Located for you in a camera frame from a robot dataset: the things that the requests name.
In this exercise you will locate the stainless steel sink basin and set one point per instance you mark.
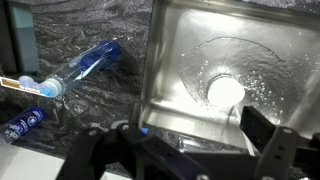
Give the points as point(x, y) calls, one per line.
point(200, 50)

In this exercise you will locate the dark countertop box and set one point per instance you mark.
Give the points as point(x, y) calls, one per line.
point(23, 36)

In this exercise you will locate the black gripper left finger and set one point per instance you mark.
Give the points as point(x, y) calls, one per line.
point(85, 150)

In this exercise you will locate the white brown label strip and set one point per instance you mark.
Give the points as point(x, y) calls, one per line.
point(10, 84)

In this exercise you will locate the blue dish soap bottle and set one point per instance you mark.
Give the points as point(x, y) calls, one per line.
point(83, 65)

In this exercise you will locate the small blue sanitizer bottle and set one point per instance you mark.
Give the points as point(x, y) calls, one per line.
point(21, 124)

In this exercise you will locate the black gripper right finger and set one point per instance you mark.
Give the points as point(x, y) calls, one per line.
point(276, 150)

